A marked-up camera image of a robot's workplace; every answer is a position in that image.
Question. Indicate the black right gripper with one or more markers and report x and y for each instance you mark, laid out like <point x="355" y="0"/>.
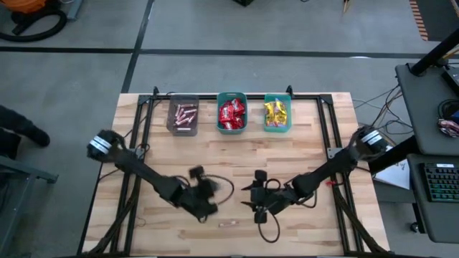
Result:
<point x="276" y="199"/>

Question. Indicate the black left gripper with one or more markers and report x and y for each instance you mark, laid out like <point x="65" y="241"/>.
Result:
<point x="186" y="199"/>

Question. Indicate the Smarties candy roll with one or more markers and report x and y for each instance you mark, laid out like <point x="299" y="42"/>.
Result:
<point x="184" y="128"/>
<point x="191" y="119"/>
<point x="189" y="105"/>
<point x="190" y="111"/>
<point x="181" y="116"/>
<point x="181" y="122"/>
<point x="178" y="110"/>
<point x="228" y="224"/>

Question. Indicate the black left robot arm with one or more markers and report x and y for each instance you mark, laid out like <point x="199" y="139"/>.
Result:
<point x="143" y="172"/>

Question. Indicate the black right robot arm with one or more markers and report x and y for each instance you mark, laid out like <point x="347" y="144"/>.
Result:
<point x="333" y="168"/>

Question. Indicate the grey translucent plastic bin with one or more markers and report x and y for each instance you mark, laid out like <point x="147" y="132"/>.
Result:
<point x="172" y="132"/>

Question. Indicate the dark teal plastic bin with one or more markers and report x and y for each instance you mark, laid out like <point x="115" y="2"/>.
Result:
<point x="232" y="132"/>

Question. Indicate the red clip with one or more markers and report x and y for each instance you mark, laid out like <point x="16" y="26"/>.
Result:
<point x="330" y="182"/>

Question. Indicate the light teal plastic bin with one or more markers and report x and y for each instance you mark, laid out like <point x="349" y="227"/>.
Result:
<point x="285" y="97"/>

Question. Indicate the white paper sheet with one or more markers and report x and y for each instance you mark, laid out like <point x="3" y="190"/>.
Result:
<point x="396" y="175"/>

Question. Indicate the black caster wheel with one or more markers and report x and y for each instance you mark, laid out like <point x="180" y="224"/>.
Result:
<point x="414" y="227"/>

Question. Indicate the person's shoe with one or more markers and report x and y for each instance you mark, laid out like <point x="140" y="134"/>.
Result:
<point x="38" y="137"/>

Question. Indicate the grey desk top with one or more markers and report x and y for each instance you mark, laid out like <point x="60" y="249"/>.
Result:
<point x="423" y="118"/>
<point x="441" y="222"/>

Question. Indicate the grey metal cart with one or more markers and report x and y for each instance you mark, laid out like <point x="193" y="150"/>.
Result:
<point x="21" y="175"/>

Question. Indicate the backlit black keyboard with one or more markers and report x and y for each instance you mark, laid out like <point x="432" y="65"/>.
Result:
<point x="443" y="182"/>

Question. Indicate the black floor object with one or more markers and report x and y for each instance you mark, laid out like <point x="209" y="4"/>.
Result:
<point x="244" y="2"/>

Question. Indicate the pink patterned pouch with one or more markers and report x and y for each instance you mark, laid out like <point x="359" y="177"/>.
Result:
<point x="448" y="128"/>

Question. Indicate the person's leg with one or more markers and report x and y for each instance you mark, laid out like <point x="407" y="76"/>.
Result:
<point x="12" y="122"/>

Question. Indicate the wooden stick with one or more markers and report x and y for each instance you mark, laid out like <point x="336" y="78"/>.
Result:
<point x="346" y="5"/>

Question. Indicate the black laptop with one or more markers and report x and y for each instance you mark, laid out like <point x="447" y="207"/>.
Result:
<point x="452" y="80"/>

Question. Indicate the black slanted pole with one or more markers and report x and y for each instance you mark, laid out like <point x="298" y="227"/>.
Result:
<point x="435" y="53"/>

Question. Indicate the dark floor mat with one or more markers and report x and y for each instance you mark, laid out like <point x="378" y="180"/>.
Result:
<point x="441" y="21"/>

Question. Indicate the orange vacuum cleaner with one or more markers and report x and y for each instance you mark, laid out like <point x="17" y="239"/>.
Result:
<point x="27" y="5"/>

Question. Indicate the grey metal bracket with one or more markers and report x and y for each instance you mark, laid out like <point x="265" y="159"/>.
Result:
<point x="332" y="153"/>

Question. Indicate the black aluminium table frame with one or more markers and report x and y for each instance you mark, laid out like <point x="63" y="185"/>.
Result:
<point x="255" y="96"/>

